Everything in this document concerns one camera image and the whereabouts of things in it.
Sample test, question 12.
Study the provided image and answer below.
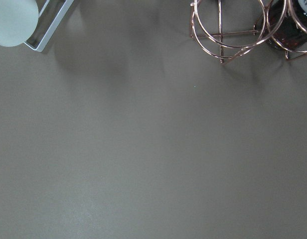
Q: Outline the tea bottle in rack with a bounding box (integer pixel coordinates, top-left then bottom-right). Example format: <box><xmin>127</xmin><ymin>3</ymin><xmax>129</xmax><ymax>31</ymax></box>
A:
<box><xmin>269</xmin><ymin>0</ymin><xmax>307</xmax><ymax>50</ymax></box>

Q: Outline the frosted glass cup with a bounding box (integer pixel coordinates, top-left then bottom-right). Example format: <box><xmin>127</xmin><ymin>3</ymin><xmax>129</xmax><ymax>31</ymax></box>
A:
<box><xmin>0</xmin><ymin>0</ymin><xmax>39</xmax><ymax>47</ymax></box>

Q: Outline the white metal holder frame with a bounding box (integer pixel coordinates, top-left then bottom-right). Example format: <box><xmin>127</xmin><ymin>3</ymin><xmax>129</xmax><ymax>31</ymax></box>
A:
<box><xmin>24</xmin><ymin>0</ymin><xmax>74</xmax><ymax>52</ymax></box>

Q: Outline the copper wire bottle rack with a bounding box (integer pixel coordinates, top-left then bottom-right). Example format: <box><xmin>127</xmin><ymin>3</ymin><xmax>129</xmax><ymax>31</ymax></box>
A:
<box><xmin>189</xmin><ymin>0</ymin><xmax>307</xmax><ymax>64</ymax></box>

